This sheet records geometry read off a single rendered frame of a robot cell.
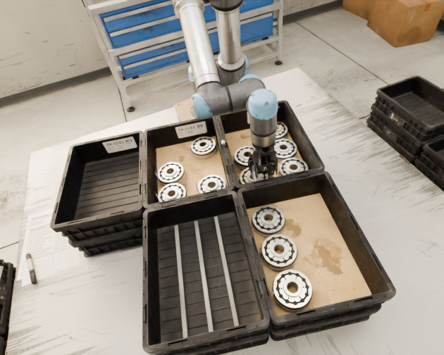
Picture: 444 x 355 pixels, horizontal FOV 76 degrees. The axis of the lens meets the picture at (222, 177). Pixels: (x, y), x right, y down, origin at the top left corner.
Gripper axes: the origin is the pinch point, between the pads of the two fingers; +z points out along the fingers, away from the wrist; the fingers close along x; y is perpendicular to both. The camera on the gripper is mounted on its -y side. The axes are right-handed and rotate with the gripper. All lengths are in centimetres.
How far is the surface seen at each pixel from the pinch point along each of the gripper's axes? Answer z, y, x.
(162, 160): 2.4, -17.5, -38.4
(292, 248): -0.9, 29.2, 3.7
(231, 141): 2.4, -22.8, -9.2
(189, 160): 2.4, -15.3, -27.2
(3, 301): 58, 10, -135
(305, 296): -0.9, 42.7, 3.7
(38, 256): 15, 11, -89
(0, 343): 59, 30, -129
